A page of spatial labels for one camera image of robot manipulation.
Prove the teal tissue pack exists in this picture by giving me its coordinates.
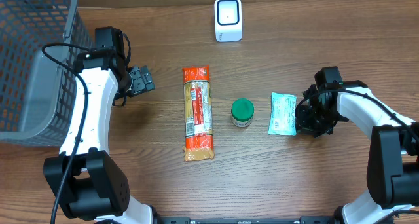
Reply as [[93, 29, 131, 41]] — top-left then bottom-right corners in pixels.
[[268, 92, 297, 136]]

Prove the green lid jar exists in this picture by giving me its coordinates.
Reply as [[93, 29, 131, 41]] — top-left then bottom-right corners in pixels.
[[231, 98, 255, 128]]

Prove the orange spaghetti package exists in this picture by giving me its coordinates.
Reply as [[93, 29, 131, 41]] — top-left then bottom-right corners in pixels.
[[183, 65, 215, 162]]

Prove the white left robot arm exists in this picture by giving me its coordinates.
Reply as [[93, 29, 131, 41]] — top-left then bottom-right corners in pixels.
[[42, 44, 161, 223]]

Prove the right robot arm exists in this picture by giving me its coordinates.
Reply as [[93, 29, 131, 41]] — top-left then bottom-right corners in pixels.
[[295, 81, 418, 223]]

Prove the white barcode scanner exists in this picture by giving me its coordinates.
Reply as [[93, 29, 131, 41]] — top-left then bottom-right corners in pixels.
[[214, 0, 243, 43]]

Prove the grey plastic basket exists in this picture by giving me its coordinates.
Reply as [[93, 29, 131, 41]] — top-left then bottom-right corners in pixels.
[[1, 0, 94, 147]]

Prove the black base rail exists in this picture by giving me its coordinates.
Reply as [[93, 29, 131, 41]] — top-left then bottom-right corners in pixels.
[[157, 216, 339, 224]]

